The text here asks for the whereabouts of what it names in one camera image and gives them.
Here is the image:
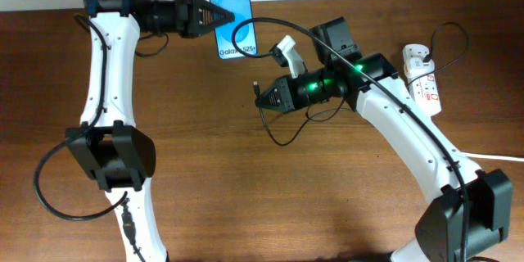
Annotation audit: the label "blue Samsung Galaxy smartphone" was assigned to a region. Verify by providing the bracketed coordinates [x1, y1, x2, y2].
[205, 0, 259, 61]

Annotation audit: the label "black USB charging cable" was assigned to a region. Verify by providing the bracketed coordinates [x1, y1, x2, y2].
[252, 21, 471, 147]

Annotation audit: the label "white power strip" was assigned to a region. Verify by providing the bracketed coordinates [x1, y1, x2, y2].
[402, 44, 441, 117]

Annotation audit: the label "white USB charger plug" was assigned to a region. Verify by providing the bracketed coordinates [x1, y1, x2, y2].
[404, 56, 435, 79]

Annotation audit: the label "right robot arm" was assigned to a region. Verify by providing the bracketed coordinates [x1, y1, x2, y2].
[255, 20, 513, 261]

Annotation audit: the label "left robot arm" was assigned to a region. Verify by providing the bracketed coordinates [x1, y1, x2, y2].
[65, 0, 235, 261]

